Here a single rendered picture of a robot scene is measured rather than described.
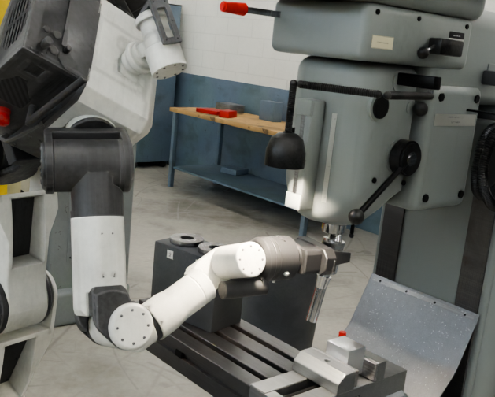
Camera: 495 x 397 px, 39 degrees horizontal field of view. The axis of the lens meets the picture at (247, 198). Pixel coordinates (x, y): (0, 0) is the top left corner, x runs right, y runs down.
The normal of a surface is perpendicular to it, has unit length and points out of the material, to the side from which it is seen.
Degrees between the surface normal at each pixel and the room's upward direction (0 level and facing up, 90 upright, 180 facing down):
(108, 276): 70
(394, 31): 90
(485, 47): 90
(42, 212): 90
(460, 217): 90
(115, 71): 58
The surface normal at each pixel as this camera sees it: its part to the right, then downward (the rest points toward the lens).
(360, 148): 0.22, 0.23
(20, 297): 0.79, 0.05
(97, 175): 0.29, -0.11
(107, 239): 0.53, -0.11
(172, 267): -0.62, 0.11
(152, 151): 0.65, 0.22
